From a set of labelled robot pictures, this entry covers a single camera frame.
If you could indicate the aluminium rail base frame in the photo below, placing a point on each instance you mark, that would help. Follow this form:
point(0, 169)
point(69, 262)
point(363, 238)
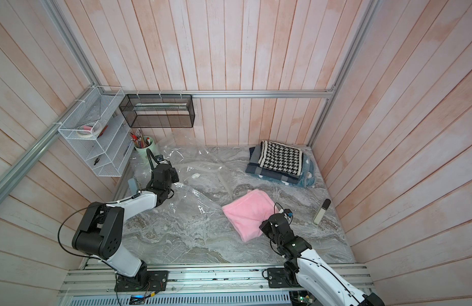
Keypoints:
point(205, 284)

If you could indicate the teal bear print blanket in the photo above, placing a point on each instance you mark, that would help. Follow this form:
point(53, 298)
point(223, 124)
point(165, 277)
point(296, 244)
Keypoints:
point(307, 178)

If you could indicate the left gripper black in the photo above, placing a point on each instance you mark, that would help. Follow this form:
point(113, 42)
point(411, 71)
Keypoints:
point(173, 173)

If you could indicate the pens in cup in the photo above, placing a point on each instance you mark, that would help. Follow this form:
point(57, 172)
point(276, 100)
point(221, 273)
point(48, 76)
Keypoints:
point(141, 140)

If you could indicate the pink fleece cloth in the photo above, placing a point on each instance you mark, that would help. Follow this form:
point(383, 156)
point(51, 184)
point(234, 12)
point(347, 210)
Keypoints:
point(247, 213)

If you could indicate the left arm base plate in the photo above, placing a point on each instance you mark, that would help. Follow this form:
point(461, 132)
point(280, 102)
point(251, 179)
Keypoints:
point(146, 281)

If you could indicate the green pen cup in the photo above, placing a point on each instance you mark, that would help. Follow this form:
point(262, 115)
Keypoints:
point(143, 152)

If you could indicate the grey navy cloth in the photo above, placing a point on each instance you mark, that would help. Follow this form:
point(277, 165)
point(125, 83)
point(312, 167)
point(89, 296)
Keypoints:
point(254, 169)

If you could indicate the houndstooth patterned cloth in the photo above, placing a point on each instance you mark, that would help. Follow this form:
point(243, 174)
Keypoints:
point(281, 158)

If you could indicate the black mesh wall basket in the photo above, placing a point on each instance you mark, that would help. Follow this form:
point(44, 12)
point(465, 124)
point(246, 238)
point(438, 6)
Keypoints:
point(158, 110)

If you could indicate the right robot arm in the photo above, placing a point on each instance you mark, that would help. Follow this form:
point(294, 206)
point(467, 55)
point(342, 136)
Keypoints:
point(306, 269)

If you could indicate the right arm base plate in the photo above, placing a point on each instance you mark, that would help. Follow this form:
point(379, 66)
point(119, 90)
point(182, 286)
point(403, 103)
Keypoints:
point(280, 278)

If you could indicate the tape roll on shelf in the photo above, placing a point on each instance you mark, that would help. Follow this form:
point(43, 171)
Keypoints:
point(90, 130)

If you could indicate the clear plastic vacuum bag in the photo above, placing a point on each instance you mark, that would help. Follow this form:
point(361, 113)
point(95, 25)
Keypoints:
point(191, 227)

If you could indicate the white wire shelf rack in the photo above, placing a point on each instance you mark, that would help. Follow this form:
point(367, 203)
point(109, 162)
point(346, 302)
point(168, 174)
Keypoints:
point(107, 155)

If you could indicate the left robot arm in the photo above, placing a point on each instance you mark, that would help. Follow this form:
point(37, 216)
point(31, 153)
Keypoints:
point(100, 231)

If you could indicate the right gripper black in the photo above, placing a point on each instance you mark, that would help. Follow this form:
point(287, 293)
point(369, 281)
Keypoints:
point(265, 226)

